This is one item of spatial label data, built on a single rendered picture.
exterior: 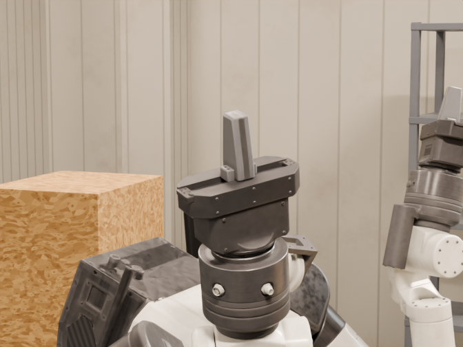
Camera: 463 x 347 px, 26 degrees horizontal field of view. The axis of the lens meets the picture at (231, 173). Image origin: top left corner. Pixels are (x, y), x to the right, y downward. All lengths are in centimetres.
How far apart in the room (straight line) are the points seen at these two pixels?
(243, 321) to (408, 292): 65
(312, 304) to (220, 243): 62
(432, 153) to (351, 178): 345
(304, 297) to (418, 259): 18
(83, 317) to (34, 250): 195
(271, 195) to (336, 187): 408
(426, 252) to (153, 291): 42
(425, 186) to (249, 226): 63
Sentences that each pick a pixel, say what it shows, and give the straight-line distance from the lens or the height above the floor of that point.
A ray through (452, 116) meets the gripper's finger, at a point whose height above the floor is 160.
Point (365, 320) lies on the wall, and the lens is 509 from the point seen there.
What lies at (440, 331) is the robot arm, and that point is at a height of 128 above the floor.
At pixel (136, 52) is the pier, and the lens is 525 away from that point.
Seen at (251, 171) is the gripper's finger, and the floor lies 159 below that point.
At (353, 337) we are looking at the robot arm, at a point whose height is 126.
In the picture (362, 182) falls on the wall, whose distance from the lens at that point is 497.
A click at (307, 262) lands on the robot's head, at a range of 136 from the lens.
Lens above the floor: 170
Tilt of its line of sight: 7 degrees down
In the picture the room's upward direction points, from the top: straight up
